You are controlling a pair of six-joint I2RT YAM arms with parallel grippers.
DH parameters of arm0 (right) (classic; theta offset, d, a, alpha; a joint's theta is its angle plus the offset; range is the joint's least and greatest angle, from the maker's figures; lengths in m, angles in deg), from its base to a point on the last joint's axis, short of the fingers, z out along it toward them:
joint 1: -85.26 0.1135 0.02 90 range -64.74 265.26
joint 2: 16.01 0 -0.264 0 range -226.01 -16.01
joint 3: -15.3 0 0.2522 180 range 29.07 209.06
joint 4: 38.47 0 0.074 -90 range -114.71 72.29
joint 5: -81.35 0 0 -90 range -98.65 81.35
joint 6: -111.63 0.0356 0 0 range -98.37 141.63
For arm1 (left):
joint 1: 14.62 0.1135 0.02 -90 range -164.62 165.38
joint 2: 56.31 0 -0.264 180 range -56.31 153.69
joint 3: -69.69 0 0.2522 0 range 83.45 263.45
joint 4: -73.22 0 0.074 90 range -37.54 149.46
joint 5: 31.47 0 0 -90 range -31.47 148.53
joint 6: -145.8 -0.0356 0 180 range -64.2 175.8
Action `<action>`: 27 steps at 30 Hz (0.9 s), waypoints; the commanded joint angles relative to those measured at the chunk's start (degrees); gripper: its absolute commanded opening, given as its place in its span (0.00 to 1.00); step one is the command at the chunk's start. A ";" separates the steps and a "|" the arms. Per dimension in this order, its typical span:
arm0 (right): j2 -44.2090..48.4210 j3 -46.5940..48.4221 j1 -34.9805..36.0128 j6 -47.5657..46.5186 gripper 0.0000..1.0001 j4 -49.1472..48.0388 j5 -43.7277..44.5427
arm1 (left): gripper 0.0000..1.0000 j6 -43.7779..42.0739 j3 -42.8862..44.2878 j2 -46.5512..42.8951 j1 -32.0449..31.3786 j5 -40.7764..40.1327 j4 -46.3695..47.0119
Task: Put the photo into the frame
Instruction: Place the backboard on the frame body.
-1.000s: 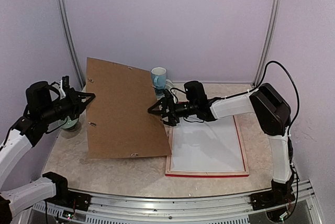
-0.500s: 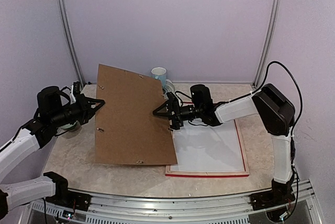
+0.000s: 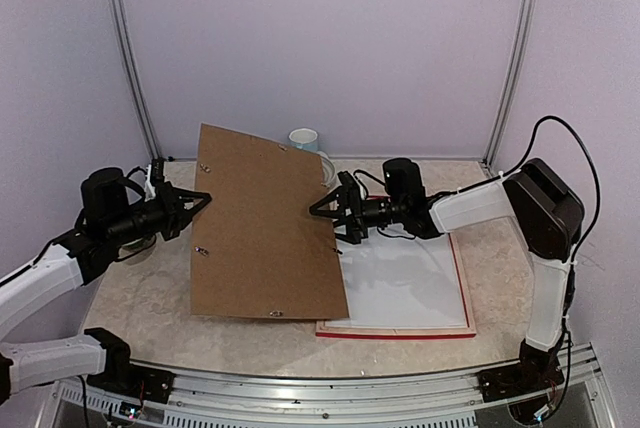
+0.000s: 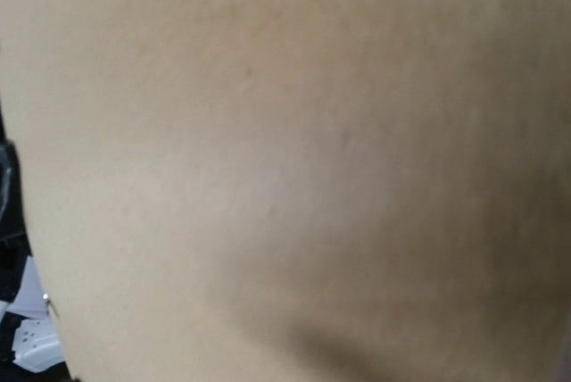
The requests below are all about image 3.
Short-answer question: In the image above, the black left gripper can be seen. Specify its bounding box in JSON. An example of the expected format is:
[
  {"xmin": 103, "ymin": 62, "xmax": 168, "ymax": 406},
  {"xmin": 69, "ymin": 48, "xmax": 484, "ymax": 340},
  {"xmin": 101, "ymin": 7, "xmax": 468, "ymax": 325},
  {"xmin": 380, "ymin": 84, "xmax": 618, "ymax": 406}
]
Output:
[{"xmin": 104, "ymin": 180, "xmax": 210, "ymax": 246}]

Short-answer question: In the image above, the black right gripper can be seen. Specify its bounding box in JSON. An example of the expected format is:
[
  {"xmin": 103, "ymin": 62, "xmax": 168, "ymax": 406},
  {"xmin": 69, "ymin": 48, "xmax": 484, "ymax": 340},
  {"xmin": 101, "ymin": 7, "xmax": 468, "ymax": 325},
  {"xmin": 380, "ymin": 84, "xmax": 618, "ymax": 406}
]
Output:
[{"xmin": 309, "ymin": 184, "xmax": 406, "ymax": 244}]

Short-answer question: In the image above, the cat photo print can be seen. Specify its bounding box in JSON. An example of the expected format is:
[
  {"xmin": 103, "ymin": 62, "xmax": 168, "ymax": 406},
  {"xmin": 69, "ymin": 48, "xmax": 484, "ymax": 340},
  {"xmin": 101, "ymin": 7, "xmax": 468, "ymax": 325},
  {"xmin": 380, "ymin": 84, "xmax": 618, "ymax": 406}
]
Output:
[{"xmin": 329, "ymin": 227, "xmax": 469, "ymax": 329}]

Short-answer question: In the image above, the brown cardboard backing board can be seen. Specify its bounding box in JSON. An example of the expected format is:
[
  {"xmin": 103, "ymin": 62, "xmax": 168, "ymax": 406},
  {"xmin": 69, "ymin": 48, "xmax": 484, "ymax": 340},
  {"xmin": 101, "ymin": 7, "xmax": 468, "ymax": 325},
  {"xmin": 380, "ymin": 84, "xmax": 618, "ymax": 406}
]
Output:
[{"xmin": 190, "ymin": 124, "xmax": 349, "ymax": 321}]

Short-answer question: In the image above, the red wooden picture frame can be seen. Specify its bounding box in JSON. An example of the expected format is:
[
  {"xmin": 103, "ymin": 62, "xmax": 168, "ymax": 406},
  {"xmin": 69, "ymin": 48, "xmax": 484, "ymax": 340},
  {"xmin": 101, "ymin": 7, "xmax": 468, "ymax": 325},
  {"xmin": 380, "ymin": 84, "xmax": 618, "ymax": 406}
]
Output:
[{"xmin": 314, "ymin": 192, "xmax": 477, "ymax": 340}]

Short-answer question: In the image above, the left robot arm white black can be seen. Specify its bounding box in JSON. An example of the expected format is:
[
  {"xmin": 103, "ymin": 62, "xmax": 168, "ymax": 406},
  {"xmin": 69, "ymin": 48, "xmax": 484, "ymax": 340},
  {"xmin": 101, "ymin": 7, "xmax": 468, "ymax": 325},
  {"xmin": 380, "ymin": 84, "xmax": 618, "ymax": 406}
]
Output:
[{"xmin": 1, "ymin": 159, "xmax": 212, "ymax": 400}]

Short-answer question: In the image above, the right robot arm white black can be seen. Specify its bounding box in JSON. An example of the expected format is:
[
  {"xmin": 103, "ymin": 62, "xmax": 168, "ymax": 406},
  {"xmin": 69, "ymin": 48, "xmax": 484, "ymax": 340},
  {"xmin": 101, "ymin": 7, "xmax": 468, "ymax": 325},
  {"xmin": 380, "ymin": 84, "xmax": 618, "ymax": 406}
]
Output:
[{"xmin": 309, "ymin": 158, "xmax": 585, "ymax": 392}]

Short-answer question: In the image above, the striped ceramic plate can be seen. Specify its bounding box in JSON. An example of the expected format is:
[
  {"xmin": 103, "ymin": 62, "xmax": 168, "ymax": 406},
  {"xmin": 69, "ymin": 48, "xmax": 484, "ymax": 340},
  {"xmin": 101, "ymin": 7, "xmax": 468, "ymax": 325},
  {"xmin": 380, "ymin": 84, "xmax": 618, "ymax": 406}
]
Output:
[{"xmin": 317, "ymin": 151, "xmax": 337, "ymax": 190}]

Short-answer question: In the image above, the small green ceramic bowl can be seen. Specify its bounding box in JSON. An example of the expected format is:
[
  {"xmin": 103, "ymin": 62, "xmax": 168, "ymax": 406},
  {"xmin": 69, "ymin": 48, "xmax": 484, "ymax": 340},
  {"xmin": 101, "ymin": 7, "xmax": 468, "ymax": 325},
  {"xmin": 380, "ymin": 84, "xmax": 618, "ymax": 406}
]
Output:
[{"xmin": 121, "ymin": 236, "xmax": 156, "ymax": 253}]

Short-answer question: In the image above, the light blue ceramic mug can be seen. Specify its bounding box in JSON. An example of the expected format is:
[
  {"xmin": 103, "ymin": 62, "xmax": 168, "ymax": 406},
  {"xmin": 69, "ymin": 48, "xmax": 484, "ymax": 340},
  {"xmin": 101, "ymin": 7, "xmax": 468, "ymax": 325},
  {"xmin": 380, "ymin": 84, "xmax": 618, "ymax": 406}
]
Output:
[{"xmin": 288, "ymin": 128, "xmax": 319, "ymax": 153}]

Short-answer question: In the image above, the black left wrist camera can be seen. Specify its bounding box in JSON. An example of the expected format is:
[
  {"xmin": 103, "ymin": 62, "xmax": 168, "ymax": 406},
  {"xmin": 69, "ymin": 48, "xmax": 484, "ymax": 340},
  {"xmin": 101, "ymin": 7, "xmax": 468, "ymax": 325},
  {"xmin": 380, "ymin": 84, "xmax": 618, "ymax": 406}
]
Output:
[{"xmin": 143, "ymin": 158, "xmax": 166, "ymax": 201}]

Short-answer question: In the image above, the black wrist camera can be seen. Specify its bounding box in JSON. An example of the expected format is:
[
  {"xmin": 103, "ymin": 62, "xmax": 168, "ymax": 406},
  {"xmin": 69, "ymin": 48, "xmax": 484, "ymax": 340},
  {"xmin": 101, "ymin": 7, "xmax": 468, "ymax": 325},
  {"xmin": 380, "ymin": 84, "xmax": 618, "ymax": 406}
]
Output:
[
  {"xmin": 143, "ymin": 158, "xmax": 166, "ymax": 201},
  {"xmin": 382, "ymin": 158, "xmax": 426, "ymax": 207}
]

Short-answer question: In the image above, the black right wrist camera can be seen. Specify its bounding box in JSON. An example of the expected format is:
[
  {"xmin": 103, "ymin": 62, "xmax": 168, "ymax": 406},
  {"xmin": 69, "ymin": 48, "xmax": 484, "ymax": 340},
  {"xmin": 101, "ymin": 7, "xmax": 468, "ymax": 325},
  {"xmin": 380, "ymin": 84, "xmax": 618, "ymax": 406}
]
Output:
[{"xmin": 382, "ymin": 158, "xmax": 426, "ymax": 207}]

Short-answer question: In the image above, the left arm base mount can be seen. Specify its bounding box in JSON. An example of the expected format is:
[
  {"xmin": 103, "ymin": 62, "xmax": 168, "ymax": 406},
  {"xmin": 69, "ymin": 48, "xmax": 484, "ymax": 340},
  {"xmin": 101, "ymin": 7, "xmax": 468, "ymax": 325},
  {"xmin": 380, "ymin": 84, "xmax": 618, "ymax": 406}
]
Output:
[{"xmin": 87, "ymin": 364, "xmax": 176, "ymax": 404}]

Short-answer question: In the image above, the aluminium front rail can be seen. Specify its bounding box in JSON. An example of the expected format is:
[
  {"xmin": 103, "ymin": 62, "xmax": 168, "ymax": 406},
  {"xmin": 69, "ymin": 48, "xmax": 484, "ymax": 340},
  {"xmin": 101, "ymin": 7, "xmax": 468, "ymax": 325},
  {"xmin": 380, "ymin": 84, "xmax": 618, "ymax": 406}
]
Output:
[{"xmin": 35, "ymin": 344, "xmax": 620, "ymax": 427}]

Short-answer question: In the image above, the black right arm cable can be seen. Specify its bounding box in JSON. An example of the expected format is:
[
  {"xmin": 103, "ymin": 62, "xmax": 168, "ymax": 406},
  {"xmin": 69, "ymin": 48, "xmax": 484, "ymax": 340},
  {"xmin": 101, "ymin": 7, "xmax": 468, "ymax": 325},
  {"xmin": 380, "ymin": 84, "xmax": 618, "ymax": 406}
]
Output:
[{"xmin": 434, "ymin": 115, "xmax": 601, "ymax": 399}]

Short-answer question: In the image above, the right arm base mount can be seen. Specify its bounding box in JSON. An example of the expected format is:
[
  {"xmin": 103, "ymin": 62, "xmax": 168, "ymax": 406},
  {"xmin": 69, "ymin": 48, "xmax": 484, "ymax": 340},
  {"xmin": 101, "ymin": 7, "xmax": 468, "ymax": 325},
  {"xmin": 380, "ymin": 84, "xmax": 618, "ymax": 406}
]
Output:
[{"xmin": 477, "ymin": 342, "xmax": 565, "ymax": 426}]

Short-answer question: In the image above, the left aluminium corner post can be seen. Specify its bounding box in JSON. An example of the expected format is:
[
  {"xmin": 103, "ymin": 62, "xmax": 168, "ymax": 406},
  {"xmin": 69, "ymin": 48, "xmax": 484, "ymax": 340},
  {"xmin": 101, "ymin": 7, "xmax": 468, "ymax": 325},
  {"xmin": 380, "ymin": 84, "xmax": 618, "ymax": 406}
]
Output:
[{"xmin": 108, "ymin": 0, "xmax": 163, "ymax": 159}]

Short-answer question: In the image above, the aluminium corner post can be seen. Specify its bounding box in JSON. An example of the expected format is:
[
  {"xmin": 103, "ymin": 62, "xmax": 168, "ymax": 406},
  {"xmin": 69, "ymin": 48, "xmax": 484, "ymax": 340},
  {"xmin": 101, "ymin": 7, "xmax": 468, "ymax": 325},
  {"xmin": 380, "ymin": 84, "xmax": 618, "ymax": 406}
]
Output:
[
  {"xmin": 108, "ymin": 0, "xmax": 163, "ymax": 159},
  {"xmin": 483, "ymin": 0, "xmax": 536, "ymax": 169}
]

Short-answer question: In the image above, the right aluminium corner post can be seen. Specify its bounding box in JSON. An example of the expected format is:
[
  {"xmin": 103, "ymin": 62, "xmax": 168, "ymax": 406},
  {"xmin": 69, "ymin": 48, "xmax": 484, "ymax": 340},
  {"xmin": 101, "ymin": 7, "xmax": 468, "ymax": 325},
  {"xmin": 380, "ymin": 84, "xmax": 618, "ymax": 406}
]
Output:
[{"xmin": 483, "ymin": 0, "xmax": 536, "ymax": 169}]

